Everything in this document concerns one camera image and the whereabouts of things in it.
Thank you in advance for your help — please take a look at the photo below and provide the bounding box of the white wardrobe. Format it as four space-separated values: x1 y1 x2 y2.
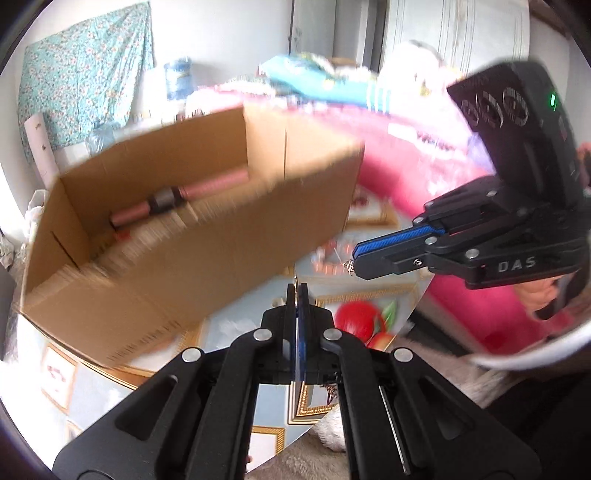
383 0 532 77

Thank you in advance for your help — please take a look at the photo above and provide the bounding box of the brown cardboard box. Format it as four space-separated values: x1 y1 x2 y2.
18 104 365 370

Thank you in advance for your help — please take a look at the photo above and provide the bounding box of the teal striped blanket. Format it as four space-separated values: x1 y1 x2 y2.
268 54 394 114

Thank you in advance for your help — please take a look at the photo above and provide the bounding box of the pink strap smartwatch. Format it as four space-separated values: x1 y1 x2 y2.
110 168 250 228

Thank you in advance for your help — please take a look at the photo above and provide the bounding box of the blue water jug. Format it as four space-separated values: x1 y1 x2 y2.
163 58 194 101

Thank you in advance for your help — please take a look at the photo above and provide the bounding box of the pink orange bead bracelet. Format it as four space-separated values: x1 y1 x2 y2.
310 249 354 277

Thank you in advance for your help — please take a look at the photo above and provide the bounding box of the teal floral cloth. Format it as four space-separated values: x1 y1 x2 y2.
18 2 155 151

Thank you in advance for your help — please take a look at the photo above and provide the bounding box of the white paper roll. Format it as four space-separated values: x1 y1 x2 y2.
23 113 61 185

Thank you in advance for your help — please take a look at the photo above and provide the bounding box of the pink floral blanket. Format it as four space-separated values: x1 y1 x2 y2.
194 78 573 356

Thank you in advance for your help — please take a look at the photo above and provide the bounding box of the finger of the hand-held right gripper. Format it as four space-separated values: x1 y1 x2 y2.
355 242 481 281
353 178 513 258

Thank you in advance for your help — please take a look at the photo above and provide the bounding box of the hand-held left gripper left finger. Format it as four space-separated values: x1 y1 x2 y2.
53 282 301 480

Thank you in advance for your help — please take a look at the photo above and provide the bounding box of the cream fluffy cloth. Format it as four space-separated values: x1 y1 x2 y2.
392 41 465 95

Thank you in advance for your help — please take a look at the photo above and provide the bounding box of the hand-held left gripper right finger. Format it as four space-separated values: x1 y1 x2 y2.
300 282 541 480

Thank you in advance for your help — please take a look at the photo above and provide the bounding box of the person's right hand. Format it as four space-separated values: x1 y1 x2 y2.
519 274 566 321

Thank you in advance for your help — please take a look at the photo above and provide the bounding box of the white plastic bag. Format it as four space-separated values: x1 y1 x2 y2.
18 189 49 243

